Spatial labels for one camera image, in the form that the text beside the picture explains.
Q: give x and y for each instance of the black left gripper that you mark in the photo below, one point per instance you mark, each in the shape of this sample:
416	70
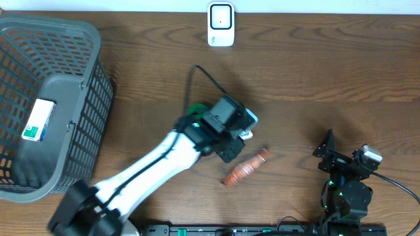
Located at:
231	150

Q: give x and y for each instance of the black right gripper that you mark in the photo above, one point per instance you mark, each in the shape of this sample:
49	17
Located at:
336	159

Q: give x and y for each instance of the green lid jar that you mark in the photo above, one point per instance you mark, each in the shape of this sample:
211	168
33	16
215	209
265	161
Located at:
197	110

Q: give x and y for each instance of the red snack bar wrapper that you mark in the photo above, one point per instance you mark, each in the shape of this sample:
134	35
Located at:
246	168

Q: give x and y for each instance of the white green medicine box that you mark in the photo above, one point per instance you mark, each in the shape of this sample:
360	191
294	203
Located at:
38	121

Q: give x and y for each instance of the orange tissue pack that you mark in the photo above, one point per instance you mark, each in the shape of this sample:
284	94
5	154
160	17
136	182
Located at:
246	135

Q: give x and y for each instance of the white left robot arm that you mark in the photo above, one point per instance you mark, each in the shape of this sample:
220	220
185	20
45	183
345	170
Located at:
105	208

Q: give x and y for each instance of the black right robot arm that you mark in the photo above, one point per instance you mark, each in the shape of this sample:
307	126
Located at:
344	197

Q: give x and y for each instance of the white barcode scanner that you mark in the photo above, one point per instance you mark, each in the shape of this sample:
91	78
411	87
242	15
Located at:
220	24

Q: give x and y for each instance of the grey plastic basket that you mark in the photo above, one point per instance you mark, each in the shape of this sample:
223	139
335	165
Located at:
55	60

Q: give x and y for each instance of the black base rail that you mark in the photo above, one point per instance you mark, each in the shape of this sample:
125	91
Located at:
283	229

